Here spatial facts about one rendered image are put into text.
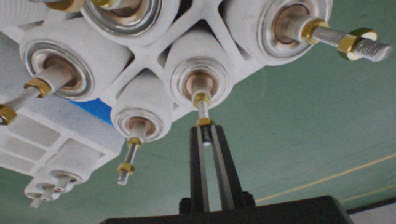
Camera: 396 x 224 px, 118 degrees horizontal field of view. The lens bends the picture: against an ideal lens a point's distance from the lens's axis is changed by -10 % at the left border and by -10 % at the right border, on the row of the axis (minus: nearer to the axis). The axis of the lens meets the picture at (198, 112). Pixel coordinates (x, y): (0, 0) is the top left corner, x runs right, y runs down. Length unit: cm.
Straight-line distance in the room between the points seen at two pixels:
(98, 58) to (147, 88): 8
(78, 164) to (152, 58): 33
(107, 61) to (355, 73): 77
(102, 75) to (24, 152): 51
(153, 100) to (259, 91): 41
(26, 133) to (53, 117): 13
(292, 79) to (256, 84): 13
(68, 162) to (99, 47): 32
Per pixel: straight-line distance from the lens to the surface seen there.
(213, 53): 16
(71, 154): 46
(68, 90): 23
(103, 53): 21
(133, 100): 21
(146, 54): 24
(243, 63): 26
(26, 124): 58
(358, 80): 80
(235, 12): 21
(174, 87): 18
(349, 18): 61
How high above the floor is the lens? 40
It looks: 49 degrees down
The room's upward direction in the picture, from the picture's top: 174 degrees clockwise
